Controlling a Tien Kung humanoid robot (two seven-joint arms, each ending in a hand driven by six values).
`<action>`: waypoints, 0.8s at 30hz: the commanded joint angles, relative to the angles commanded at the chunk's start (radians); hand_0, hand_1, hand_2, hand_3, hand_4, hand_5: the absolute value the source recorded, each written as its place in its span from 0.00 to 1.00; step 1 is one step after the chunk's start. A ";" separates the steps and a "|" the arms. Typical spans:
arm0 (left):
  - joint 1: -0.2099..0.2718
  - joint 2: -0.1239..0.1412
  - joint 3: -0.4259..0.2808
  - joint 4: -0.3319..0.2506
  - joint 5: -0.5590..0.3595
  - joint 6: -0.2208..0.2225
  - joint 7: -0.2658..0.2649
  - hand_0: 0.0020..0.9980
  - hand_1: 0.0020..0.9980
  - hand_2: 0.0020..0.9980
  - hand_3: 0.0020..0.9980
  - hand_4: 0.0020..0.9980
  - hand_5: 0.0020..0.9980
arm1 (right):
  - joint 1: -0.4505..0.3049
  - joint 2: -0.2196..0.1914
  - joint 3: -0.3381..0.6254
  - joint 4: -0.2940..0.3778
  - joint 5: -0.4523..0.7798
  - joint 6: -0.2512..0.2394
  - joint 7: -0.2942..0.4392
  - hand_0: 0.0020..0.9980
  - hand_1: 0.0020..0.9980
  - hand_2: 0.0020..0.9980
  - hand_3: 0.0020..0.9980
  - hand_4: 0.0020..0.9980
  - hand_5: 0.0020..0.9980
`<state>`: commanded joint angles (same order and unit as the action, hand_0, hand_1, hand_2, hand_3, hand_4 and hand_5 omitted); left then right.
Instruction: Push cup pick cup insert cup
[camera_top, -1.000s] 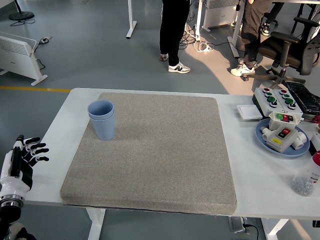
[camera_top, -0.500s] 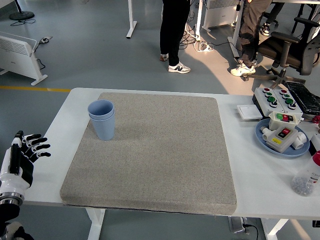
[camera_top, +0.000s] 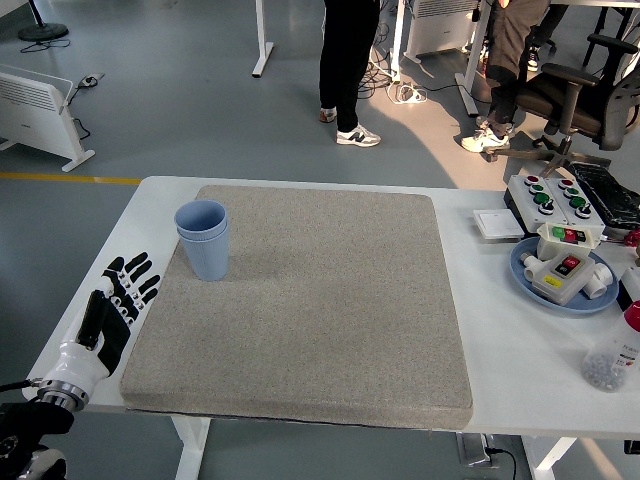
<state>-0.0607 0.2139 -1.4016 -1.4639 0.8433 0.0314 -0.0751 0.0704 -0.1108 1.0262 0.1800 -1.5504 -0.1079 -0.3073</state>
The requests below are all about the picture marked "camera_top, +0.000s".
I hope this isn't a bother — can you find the white pipe fitting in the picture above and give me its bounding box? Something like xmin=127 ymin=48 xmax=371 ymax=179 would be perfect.
xmin=518 ymin=252 xmax=544 ymax=281
xmin=584 ymin=260 xmax=616 ymax=300

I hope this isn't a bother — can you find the blue ribbed plastic cup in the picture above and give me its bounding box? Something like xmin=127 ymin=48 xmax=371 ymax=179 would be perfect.
xmin=173 ymin=199 xmax=229 ymax=239
xmin=175 ymin=219 xmax=232 ymax=284

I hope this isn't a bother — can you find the seated person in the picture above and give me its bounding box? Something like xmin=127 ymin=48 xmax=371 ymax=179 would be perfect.
xmin=460 ymin=0 xmax=569 ymax=154

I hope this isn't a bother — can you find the red small tool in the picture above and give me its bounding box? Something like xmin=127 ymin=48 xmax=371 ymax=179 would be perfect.
xmin=607 ymin=230 xmax=640 ymax=249

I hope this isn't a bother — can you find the standing person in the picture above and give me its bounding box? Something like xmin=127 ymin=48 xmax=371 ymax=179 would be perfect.
xmin=318 ymin=0 xmax=382 ymax=148

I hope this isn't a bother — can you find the blue plate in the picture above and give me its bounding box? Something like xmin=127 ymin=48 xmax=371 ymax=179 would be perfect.
xmin=508 ymin=235 xmax=620 ymax=316

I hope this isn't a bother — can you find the grey red-black switch box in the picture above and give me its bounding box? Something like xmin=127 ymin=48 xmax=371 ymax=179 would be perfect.
xmin=529 ymin=251 xmax=597 ymax=307

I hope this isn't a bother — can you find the white four-button control box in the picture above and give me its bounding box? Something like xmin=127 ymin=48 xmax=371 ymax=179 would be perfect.
xmin=502 ymin=174 xmax=571 ymax=235
xmin=543 ymin=175 xmax=607 ymax=232

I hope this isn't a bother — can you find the grey-brown mat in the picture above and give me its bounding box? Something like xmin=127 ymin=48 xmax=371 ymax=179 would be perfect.
xmin=118 ymin=184 xmax=475 ymax=431

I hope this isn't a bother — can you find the white wall switch plate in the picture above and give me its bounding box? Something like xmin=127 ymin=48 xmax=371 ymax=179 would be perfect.
xmin=472 ymin=208 xmax=526 ymax=242

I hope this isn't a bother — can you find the white green-red switch box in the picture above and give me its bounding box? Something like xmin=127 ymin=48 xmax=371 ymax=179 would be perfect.
xmin=535 ymin=222 xmax=606 ymax=261

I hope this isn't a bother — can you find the white panel heater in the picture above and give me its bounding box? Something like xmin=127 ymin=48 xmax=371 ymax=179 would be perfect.
xmin=0 ymin=63 xmax=96 ymax=173
xmin=403 ymin=0 xmax=481 ymax=64

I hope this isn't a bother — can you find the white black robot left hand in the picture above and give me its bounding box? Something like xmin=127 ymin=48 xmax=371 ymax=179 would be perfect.
xmin=42 ymin=251 xmax=162 ymax=396

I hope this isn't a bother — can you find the white table leg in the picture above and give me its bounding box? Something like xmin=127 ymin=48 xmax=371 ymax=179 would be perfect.
xmin=522 ymin=437 xmax=579 ymax=480
xmin=169 ymin=414 xmax=212 ymax=480

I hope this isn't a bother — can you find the clear bottle red cap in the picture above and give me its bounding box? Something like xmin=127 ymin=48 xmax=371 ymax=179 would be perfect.
xmin=579 ymin=300 xmax=640 ymax=394

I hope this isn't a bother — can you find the black round stand base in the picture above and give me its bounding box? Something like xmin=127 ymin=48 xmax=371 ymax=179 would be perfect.
xmin=17 ymin=0 xmax=70 ymax=42

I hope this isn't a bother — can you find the black office chair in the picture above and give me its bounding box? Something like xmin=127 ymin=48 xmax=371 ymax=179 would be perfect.
xmin=484 ymin=32 xmax=640 ymax=179

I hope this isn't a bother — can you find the black keyboard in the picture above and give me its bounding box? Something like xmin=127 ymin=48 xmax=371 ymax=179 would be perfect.
xmin=569 ymin=162 xmax=640 ymax=231

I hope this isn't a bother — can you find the white desk leg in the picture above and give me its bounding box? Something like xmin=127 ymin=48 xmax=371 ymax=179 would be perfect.
xmin=454 ymin=0 xmax=494 ymax=119
xmin=251 ymin=0 xmax=275 ymax=78
xmin=387 ymin=0 xmax=407 ymax=84

